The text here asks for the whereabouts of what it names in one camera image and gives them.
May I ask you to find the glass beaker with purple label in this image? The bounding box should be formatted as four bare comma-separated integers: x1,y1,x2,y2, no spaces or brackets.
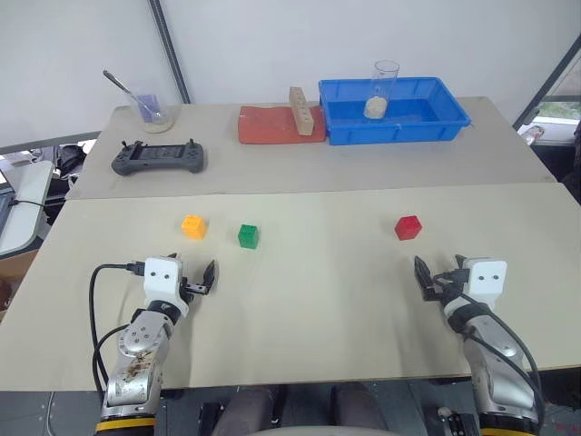
129,92,172,127

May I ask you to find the blue plastic bin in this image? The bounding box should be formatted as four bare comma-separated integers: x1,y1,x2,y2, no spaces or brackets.
317,75,472,147

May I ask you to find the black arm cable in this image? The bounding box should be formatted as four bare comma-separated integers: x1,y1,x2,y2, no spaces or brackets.
88,260,147,392
431,270,546,412

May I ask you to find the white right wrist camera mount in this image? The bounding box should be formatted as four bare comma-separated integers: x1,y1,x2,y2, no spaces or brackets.
468,257,508,302

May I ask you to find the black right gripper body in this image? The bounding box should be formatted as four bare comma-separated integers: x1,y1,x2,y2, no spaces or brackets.
428,270,473,305

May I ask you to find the dark rounded shape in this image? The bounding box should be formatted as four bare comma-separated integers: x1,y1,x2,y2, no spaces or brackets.
212,385,288,436

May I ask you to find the grey handheld remote controller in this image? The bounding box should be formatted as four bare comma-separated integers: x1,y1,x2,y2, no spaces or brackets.
111,140,210,177

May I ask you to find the grey diagonal metal pole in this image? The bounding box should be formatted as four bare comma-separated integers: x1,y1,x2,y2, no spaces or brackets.
148,0,192,105

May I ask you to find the red brick slab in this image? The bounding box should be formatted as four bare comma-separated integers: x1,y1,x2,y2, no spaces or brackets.
237,104,329,146

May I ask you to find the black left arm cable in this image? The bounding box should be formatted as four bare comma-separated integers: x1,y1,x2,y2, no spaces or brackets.
88,260,147,392

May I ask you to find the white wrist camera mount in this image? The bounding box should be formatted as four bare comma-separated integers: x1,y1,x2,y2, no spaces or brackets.
468,257,508,302
143,256,191,315

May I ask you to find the green toy block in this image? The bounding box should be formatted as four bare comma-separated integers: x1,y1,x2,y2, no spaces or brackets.
237,223,261,250

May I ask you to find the tall clear plastic cup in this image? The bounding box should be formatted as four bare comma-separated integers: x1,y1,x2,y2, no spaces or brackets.
364,59,401,121

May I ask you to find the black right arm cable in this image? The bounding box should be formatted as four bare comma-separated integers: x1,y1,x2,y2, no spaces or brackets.
431,270,546,412

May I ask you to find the beige sand in cup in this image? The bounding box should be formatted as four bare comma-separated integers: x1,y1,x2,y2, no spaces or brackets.
364,96,389,121

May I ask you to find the red toy block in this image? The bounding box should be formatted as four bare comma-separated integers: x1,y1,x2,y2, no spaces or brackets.
393,214,424,241

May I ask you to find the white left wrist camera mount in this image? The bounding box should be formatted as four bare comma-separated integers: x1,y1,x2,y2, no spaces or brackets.
143,256,191,315

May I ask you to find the white side table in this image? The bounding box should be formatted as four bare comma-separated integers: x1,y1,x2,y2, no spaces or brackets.
0,160,54,256

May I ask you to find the dark window frame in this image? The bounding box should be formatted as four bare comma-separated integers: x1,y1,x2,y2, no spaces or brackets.
511,38,581,129

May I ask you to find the wooden block with holes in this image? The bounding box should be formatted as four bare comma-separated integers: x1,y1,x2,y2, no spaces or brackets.
289,85,315,137

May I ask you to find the beige round coaster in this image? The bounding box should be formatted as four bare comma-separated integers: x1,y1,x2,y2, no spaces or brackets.
143,114,176,134

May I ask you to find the black chair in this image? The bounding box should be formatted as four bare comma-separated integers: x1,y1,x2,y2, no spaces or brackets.
53,143,94,201

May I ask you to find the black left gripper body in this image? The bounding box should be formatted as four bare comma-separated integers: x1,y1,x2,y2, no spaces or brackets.
180,274,212,305

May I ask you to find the yellow toy block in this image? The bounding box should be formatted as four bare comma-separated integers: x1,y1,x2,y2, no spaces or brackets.
180,214,210,241

